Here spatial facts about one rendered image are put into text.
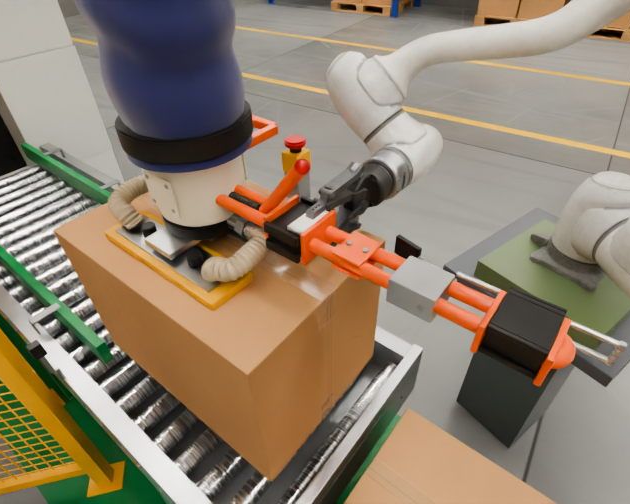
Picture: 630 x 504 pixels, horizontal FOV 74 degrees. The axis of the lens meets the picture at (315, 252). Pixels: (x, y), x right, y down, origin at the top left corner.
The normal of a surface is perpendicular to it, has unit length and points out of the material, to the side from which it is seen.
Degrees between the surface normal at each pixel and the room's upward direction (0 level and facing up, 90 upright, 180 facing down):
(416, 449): 0
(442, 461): 0
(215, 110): 86
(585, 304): 2
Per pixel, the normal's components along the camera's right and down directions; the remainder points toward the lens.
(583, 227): -0.98, 0.09
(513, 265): 0.00, -0.77
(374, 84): -0.14, 0.15
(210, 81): 0.58, 0.29
